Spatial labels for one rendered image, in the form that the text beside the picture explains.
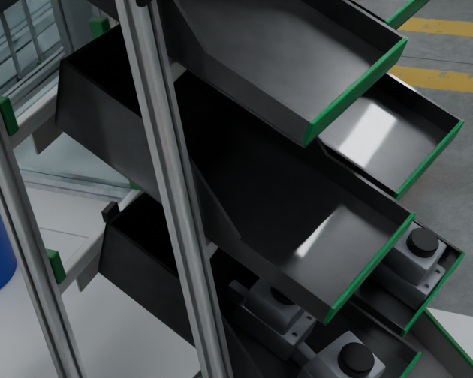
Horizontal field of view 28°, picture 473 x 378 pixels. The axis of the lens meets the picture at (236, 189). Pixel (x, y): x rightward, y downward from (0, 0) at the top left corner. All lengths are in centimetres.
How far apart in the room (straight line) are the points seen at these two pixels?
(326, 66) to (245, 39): 6
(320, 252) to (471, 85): 302
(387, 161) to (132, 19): 33
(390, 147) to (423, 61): 307
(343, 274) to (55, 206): 112
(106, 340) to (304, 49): 88
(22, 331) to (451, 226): 176
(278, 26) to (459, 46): 336
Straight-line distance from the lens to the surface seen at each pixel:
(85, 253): 91
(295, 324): 85
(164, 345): 145
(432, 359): 112
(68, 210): 180
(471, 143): 340
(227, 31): 69
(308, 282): 74
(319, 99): 66
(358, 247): 77
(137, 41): 64
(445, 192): 316
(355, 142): 87
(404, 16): 76
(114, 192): 176
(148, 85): 65
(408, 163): 87
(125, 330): 150
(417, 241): 92
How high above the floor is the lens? 184
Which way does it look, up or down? 34 degrees down
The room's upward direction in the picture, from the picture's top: 10 degrees counter-clockwise
